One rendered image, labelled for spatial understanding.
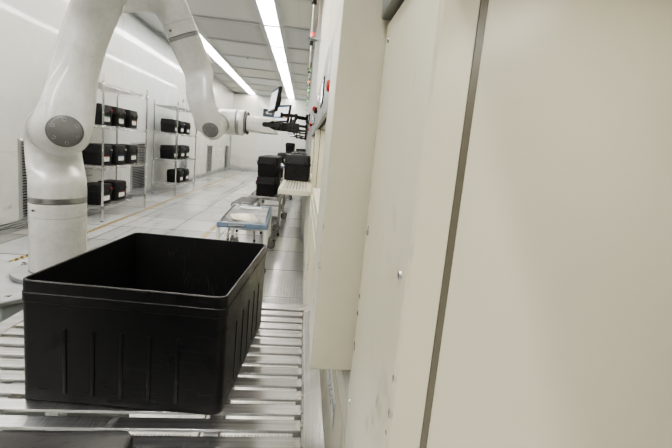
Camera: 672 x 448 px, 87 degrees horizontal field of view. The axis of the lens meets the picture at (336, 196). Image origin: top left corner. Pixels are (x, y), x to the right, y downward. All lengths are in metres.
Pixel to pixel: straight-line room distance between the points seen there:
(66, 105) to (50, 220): 0.28
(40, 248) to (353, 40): 0.92
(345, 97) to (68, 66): 0.81
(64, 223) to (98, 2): 0.54
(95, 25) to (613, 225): 1.08
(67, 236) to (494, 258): 1.00
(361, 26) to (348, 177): 0.17
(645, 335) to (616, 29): 0.23
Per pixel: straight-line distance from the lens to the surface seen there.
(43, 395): 0.69
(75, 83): 1.08
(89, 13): 1.11
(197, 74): 1.19
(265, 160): 4.67
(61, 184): 1.08
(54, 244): 1.11
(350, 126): 0.41
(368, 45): 0.42
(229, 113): 1.22
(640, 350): 0.38
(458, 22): 0.27
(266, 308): 0.88
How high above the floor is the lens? 1.14
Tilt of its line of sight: 7 degrees down
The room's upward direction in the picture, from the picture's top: 5 degrees clockwise
